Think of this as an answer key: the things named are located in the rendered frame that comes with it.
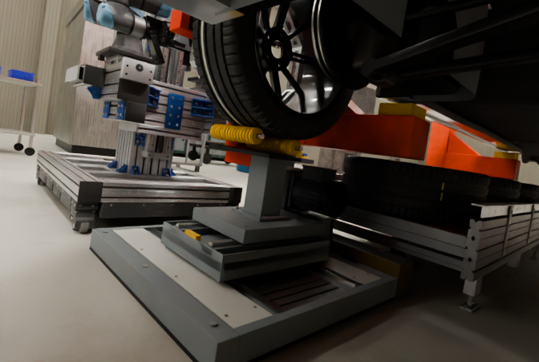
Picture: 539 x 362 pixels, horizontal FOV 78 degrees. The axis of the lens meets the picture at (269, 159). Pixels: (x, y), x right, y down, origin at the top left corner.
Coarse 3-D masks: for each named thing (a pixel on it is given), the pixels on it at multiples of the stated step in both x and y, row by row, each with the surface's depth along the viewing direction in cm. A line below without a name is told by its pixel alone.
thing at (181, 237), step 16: (176, 224) 112; (192, 224) 115; (176, 240) 109; (192, 240) 102; (208, 240) 110; (224, 240) 101; (288, 240) 117; (304, 240) 123; (320, 240) 128; (192, 256) 102; (208, 256) 96; (224, 256) 91; (240, 256) 95; (256, 256) 100; (272, 256) 105; (288, 256) 110; (304, 256) 116; (320, 256) 122; (208, 272) 95; (224, 272) 92; (240, 272) 96; (256, 272) 101
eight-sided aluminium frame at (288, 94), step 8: (288, 16) 142; (288, 24) 146; (296, 24) 144; (288, 32) 147; (296, 40) 151; (296, 48) 150; (304, 48) 149; (192, 56) 117; (192, 64) 118; (296, 64) 149; (304, 64) 150; (296, 72) 149; (296, 80) 149; (288, 88) 152; (288, 96) 146
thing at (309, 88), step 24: (312, 0) 128; (264, 24) 125; (264, 48) 121; (288, 48) 129; (312, 48) 142; (264, 72) 102; (288, 72) 135; (312, 72) 143; (312, 96) 136; (336, 96) 128
